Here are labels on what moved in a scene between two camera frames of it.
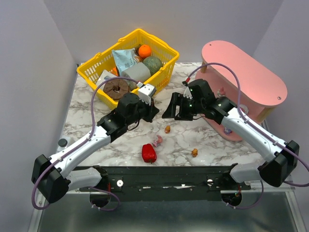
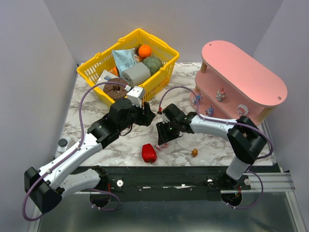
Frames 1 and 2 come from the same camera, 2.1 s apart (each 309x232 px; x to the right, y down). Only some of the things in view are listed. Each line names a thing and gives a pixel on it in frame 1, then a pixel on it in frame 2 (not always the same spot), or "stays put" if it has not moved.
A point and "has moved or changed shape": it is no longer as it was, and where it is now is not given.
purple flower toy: (244, 108) stays put
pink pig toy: (160, 140) has moved or changed shape
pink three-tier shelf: (259, 88) stays put
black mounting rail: (187, 183) stays put
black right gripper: (178, 108) to (164, 129)
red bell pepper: (148, 153) stays put
